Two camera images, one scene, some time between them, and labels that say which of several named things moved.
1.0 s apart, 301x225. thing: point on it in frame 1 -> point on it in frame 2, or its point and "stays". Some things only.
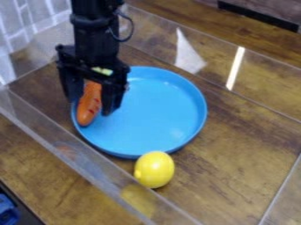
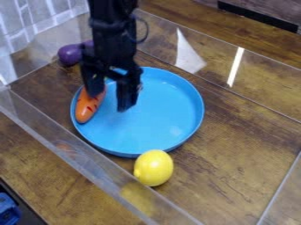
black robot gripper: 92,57 -> 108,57
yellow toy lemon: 154,170 stays
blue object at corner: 9,214 stays
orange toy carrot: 89,102 stays
